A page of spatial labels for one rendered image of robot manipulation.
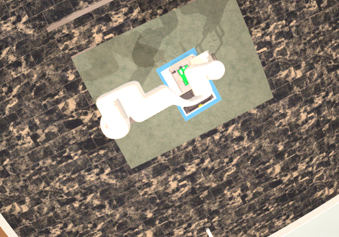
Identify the green circuit board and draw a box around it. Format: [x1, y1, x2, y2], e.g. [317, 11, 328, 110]
[178, 65, 189, 85]

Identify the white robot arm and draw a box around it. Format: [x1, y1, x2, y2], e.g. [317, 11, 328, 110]
[96, 51, 225, 139]

